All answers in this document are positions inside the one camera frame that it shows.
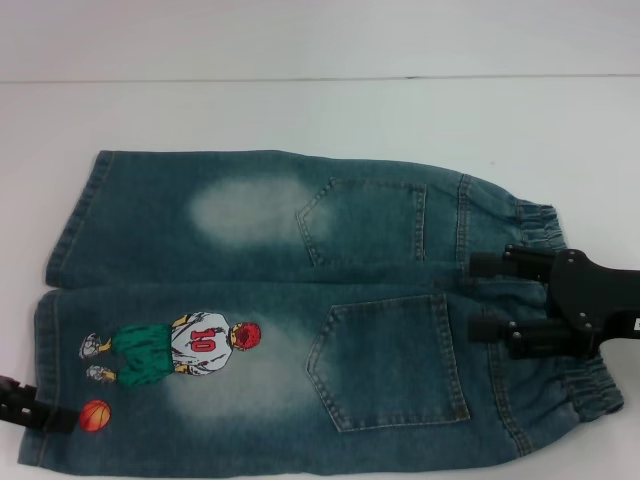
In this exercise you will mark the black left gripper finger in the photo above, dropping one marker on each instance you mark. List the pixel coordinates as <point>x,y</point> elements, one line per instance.
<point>62,420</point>

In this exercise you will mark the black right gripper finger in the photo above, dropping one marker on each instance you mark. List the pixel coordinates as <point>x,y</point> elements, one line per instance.
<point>500,265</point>
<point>520,334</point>

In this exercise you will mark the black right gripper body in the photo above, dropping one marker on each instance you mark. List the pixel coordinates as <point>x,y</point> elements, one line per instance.
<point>582,295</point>

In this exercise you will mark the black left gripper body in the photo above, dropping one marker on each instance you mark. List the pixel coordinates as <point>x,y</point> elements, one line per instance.
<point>9,400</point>

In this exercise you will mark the blue denim shorts basketball print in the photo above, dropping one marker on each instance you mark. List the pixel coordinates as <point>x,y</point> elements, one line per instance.
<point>250,250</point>

